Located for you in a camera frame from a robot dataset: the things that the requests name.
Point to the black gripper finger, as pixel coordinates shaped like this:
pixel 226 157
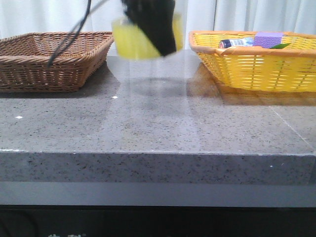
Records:
pixel 155 19

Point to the yellowish packing tape roll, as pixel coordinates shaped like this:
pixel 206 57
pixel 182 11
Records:
pixel 131 42

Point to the yellow woven plastic basket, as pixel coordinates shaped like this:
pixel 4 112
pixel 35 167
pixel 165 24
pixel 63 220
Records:
pixel 292 69

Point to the small dark-capped bottle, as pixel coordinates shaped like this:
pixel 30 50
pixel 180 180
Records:
pixel 243 42

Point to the purple sponge block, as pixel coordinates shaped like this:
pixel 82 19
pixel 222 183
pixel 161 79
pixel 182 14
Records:
pixel 267 39

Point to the brown wicker basket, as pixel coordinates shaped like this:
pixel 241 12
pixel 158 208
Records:
pixel 24 61

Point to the white curtain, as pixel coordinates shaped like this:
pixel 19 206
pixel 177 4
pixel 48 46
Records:
pixel 25 16

